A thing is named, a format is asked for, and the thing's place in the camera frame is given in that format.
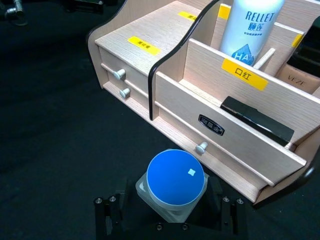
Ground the small wooden drawer with knob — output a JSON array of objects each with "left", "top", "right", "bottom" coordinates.
[
  {"left": 98, "top": 45, "right": 152, "bottom": 97},
  {"left": 105, "top": 71, "right": 151, "bottom": 111}
]

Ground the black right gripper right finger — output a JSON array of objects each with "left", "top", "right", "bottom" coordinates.
[{"left": 199, "top": 176, "right": 248, "bottom": 236}]

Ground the thin wooden stick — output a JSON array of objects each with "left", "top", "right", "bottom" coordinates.
[{"left": 253, "top": 47, "right": 276, "bottom": 70}]

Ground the black table cloth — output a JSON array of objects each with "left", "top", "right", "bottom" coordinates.
[{"left": 0, "top": 0, "right": 320, "bottom": 240}]

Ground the white spray bottle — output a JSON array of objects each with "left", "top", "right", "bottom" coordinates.
[{"left": 218, "top": 0, "right": 286, "bottom": 67}]

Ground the black metal name plate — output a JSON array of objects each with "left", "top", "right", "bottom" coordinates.
[{"left": 198, "top": 114, "right": 225, "bottom": 137}]

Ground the large yellow label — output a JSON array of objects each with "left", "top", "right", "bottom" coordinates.
[{"left": 221, "top": 58, "right": 269, "bottom": 91}]

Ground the clear jar with blue lid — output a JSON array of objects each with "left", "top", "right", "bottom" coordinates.
[{"left": 135, "top": 149, "right": 209, "bottom": 224}]

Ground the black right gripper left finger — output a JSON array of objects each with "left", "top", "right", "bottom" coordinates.
[{"left": 94, "top": 178, "right": 138, "bottom": 236}]

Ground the long wooden drawer with knob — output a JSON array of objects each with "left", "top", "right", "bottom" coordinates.
[{"left": 157, "top": 106, "right": 270, "bottom": 192}]

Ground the light wooden desk organizer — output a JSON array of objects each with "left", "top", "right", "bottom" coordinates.
[{"left": 87, "top": 0, "right": 320, "bottom": 210}]

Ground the black glossy item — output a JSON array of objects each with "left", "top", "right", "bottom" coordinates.
[{"left": 287, "top": 15, "right": 320, "bottom": 74}]

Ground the tan cardboard box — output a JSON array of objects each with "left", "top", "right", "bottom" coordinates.
[{"left": 274, "top": 63, "right": 320, "bottom": 95}]

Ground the small yellow label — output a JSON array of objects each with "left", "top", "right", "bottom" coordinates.
[
  {"left": 217, "top": 3, "right": 231, "bottom": 21},
  {"left": 127, "top": 36, "right": 161, "bottom": 55},
  {"left": 291, "top": 33, "right": 304, "bottom": 49},
  {"left": 177, "top": 11, "right": 201, "bottom": 22}
]

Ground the black rectangular box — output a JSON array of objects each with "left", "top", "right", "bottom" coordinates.
[{"left": 219, "top": 96, "right": 295, "bottom": 147}]

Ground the dark cable with silver plug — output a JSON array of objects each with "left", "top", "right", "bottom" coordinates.
[{"left": 4, "top": 0, "right": 29, "bottom": 27}]

